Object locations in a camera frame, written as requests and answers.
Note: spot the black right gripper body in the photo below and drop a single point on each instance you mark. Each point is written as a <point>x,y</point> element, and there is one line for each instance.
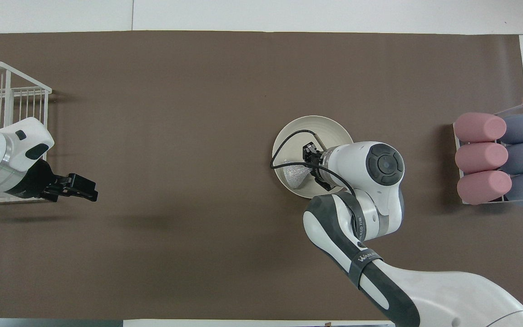
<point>318,163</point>

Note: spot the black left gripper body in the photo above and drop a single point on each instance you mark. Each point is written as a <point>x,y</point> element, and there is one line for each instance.
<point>34,181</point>

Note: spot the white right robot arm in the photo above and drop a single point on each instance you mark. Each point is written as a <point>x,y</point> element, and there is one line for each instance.
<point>357,218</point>

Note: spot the cream round plate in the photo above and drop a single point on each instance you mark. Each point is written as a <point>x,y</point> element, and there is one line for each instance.
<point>329,129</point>

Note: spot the brown table mat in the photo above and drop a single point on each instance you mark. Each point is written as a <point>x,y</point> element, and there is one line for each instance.
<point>198,113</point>

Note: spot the pink plastic cup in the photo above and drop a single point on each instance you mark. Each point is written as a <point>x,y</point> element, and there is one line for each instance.
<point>481,157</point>
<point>479,127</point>
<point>484,187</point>

